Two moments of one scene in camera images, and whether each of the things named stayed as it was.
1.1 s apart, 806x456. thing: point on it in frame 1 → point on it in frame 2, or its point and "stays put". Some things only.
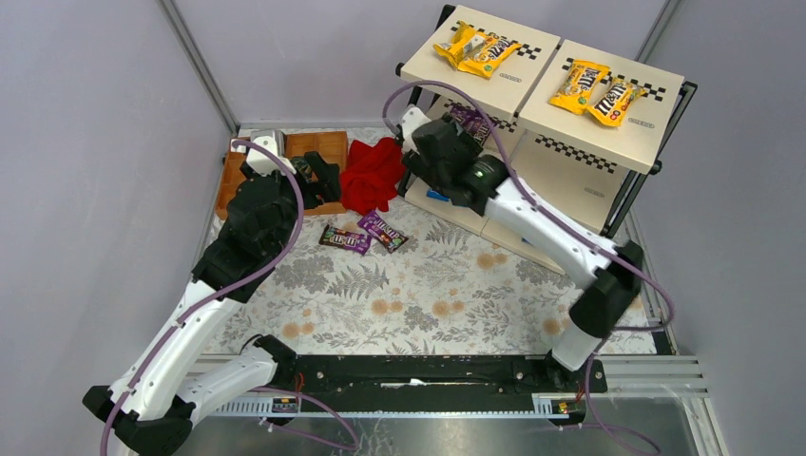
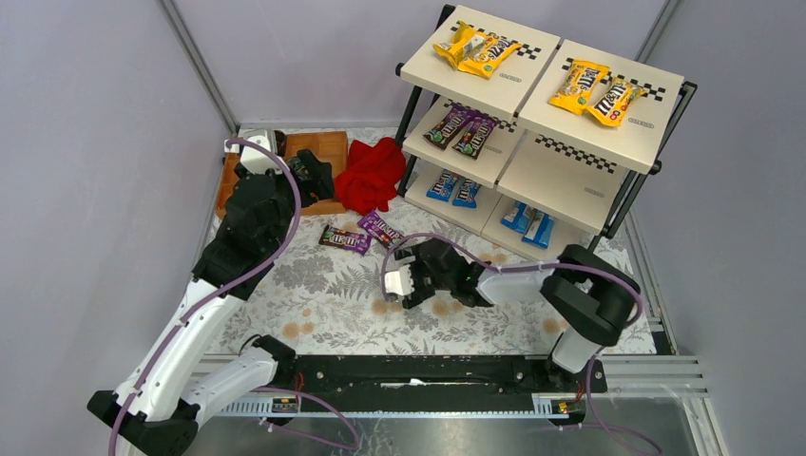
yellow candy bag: (613, 103) stays put
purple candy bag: (355, 242) stays put
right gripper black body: (450, 132) → (425, 271)
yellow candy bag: (579, 86) stays put
